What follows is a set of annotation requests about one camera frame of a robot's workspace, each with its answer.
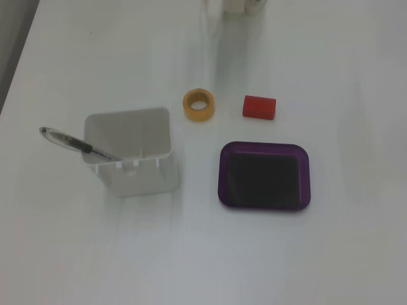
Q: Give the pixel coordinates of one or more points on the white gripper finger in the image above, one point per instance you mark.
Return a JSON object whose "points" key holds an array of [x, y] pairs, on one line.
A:
{"points": [[233, 4], [254, 6]]}

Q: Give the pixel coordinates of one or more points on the yellow tape roll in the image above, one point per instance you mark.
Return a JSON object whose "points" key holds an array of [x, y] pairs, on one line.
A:
{"points": [[199, 116]]}

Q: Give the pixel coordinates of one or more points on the red ribbed plastic block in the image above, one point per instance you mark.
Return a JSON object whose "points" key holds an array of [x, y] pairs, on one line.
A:
{"points": [[259, 108]]}

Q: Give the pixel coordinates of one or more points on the purple metal tray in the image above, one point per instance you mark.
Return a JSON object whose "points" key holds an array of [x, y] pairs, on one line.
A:
{"points": [[264, 178]]}

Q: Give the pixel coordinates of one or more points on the white square pen holder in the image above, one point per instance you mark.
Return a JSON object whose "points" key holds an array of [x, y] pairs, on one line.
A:
{"points": [[143, 178]]}

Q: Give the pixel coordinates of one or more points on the clear black ballpoint pen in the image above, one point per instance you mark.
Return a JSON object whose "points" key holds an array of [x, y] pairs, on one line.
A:
{"points": [[68, 139]]}

